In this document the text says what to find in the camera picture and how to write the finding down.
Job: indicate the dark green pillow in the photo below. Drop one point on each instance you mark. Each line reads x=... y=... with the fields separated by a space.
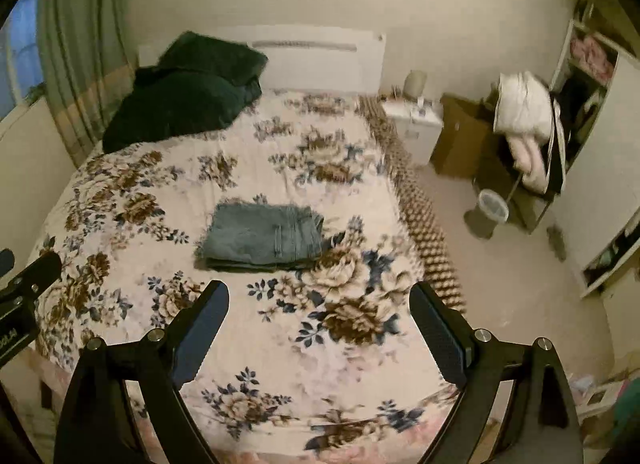
x=187 y=91

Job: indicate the chair with piled clothes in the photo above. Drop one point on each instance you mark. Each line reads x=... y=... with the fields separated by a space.
x=530 y=133

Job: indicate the small waste bin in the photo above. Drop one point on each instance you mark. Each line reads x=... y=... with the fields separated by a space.
x=492 y=209

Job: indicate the white bedside table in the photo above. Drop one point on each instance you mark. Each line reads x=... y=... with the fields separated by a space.
x=413 y=129

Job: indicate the white wardrobe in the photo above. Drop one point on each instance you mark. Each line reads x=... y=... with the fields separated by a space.
x=597 y=158

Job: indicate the blue denim pants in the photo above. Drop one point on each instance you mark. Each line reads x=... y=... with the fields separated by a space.
x=265 y=238

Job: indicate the green curtain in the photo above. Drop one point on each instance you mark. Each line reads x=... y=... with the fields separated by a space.
x=82 y=38

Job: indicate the patterned bed mattress side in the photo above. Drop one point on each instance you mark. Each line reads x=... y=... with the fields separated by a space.
x=420 y=209

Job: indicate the white bed headboard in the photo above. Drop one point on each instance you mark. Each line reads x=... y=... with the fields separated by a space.
x=320 y=56

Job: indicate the bed with floral cover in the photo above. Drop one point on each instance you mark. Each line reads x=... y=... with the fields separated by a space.
x=235 y=254

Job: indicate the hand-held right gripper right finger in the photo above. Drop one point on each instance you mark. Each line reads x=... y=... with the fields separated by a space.
x=440 y=339

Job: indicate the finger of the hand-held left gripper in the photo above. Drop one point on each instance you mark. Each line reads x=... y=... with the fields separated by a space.
x=35 y=271

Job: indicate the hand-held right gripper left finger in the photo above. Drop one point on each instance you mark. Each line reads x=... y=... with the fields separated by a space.
x=202 y=339

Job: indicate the brown cardboard box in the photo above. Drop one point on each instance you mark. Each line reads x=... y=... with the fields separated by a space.
x=462 y=138

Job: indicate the window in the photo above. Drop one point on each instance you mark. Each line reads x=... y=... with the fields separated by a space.
x=20 y=51

